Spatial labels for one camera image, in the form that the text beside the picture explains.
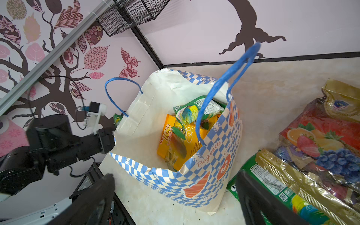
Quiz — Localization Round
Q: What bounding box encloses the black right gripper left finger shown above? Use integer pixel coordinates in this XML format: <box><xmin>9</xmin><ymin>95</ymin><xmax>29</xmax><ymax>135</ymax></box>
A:
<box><xmin>48</xmin><ymin>174</ymin><xmax>115</xmax><ymax>225</ymax></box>

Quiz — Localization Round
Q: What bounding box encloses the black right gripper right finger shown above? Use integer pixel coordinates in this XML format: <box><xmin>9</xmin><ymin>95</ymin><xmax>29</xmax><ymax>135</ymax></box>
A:
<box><xmin>236</xmin><ymin>170</ymin><xmax>308</xmax><ymax>225</ymax></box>

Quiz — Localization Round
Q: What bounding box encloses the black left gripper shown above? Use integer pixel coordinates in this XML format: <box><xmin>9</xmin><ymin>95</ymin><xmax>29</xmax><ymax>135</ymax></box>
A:
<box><xmin>97</xmin><ymin>127</ymin><xmax>115</xmax><ymax>154</ymax></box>

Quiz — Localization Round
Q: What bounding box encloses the green Fox's candy bag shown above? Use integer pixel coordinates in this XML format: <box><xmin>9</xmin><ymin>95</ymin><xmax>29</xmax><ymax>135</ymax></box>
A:
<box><xmin>226</xmin><ymin>148</ymin><xmax>360</xmax><ymax>225</ymax></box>

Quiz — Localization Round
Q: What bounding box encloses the blue checkered paper bag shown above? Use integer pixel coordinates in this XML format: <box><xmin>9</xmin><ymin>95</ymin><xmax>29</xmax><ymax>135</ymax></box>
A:
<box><xmin>109</xmin><ymin>43</ymin><xmax>261</xmax><ymax>215</ymax></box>

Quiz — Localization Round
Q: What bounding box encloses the yellow snack bag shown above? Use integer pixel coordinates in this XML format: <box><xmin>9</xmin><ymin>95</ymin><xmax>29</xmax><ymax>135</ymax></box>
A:
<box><xmin>157</xmin><ymin>113</ymin><xmax>223</xmax><ymax>172</ymax></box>

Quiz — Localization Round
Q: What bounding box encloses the colourful spring tea candy bag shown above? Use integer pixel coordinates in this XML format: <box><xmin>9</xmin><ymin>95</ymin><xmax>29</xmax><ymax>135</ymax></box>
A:
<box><xmin>173</xmin><ymin>96</ymin><xmax>226</xmax><ymax>127</ymax></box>

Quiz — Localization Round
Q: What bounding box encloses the red gold fruit candy bag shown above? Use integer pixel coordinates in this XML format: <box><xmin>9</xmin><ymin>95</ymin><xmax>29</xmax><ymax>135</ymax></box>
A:
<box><xmin>274</xmin><ymin>79</ymin><xmax>360</xmax><ymax>209</ymax></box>

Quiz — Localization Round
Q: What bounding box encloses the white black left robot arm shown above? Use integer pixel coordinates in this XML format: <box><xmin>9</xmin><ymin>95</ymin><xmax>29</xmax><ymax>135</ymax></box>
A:
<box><xmin>1</xmin><ymin>115</ymin><xmax>115</xmax><ymax>225</ymax></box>

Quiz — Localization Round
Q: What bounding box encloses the aluminium rail left wall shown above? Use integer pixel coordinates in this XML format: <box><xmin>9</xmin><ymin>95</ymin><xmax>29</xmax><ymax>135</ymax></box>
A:
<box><xmin>1</xmin><ymin>0</ymin><xmax>115</xmax><ymax>115</ymax></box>

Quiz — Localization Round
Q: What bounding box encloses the black wire basket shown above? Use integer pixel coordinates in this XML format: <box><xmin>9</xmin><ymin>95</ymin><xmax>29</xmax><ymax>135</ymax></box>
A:
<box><xmin>97</xmin><ymin>0</ymin><xmax>169</xmax><ymax>37</ymax></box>

